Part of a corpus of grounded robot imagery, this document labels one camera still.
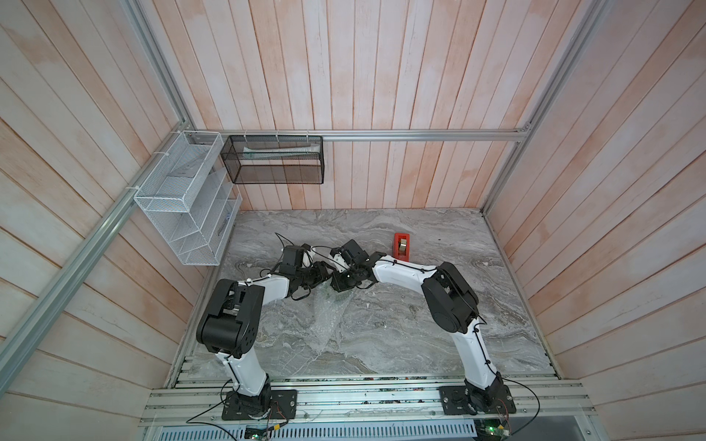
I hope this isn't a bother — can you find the clear bubble wrap sheet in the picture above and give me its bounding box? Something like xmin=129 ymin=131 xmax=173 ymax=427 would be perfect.
xmin=306 ymin=282 xmax=356 ymax=361

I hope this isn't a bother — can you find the white wire mesh shelf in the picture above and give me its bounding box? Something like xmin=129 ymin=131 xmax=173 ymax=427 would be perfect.
xmin=134 ymin=130 xmax=243 ymax=266

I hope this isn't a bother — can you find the red tape dispenser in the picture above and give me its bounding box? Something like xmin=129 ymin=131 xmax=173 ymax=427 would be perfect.
xmin=393 ymin=233 xmax=410 ymax=262

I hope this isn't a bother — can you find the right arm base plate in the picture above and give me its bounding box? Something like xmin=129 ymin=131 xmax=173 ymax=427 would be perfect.
xmin=439 ymin=385 xmax=517 ymax=415

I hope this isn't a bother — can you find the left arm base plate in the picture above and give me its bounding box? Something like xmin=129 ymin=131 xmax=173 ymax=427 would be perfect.
xmin=222 ymin=389 xmax=298 ymax=421

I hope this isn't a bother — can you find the black wire mesh basket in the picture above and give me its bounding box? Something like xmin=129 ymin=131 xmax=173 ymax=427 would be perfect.
xmin=221 ymin=134 xmax=325 ymax=185

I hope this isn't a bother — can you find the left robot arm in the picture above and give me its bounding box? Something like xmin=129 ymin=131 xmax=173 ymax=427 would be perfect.
xmin=196 ymin=245 xmax=335 ymax=397

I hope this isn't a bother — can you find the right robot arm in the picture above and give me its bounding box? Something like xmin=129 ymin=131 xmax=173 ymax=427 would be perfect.
xmin=330 ymin=240 xmax=514 ymax=413

